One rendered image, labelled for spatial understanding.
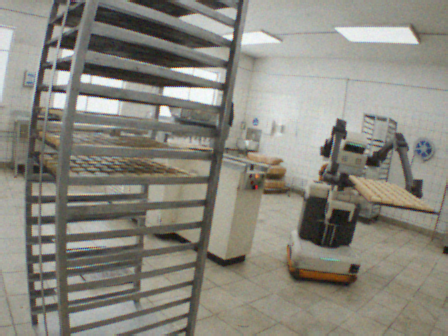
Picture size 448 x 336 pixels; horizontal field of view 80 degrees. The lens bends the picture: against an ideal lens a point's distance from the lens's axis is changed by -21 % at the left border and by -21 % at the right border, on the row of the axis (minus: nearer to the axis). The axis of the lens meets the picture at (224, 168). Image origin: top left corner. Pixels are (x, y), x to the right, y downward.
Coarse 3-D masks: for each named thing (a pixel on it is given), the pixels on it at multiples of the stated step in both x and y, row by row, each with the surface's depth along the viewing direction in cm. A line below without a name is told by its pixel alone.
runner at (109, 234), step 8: (176, 224) 121; (184, 224) 124; (192, 224) 127; (200, 224) 130; (80, 232) 92; (88, 232) 94; (96, 232) 96; (104, 232) 98; (112, 232) 100; (120, 232) 103; (128, 232) 105; (136, 232) 108; (144, 232) 110; (152, 232) 113; (160, 232) 116; (72, 240) 90; (80, 240) 92; (88, 240) 94
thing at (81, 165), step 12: (48, 156) 111; (72, 156) 121; (84, 156) 125; (72, 168) 102; (84, 168) 105; (96, 168) 110; (108, 168) 115; (120, 168) 119; (132, 168) 120; (144, 168) 125; (156, 168) 129; (168, 168) 135
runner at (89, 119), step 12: (60, 120) 82; (84, 120) 86; (96, 120) 89; (108, 120) 92; (120, 120) 95; (132, 120) 98; (144, 120) 101; (180, 132) 113; (192, 132) 117; (204, 132) 121
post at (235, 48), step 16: (240, 0) 118; (240, 16) 118; (240, 32) 119; (240, 48) 121; (224, 96) 123; (224, 112) 123; (224, 128) 124; (224, 144) 126; (208, 192) 128; (208, 208) 127; (208, 224) 129; (208, 240) 131; (192, 288) 134; (192, 304) 134; (192, 320) 134
